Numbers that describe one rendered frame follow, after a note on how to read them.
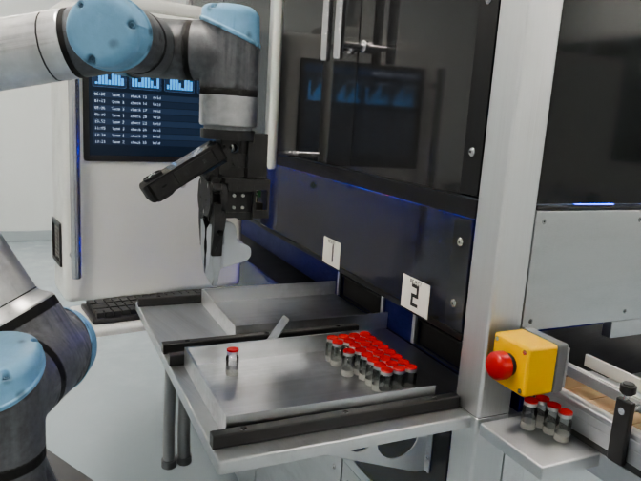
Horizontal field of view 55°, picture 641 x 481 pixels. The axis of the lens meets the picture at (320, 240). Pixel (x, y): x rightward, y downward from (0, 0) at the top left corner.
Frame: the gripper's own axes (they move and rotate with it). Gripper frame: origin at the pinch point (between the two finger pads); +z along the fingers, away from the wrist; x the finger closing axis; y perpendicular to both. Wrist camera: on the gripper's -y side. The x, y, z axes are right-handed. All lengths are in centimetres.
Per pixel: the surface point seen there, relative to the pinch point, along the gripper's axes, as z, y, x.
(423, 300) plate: 7.4, 38.7, 5.1
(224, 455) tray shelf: 21.5, 0.4, -9.8
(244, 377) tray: 21.3, 9.6, 12.3
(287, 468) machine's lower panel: 71, 38, 60
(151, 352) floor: 109, 29, 244
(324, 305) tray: 21, 39, 46
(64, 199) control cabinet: 2, -16, 86
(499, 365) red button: 9.4, 36.0, -18.6
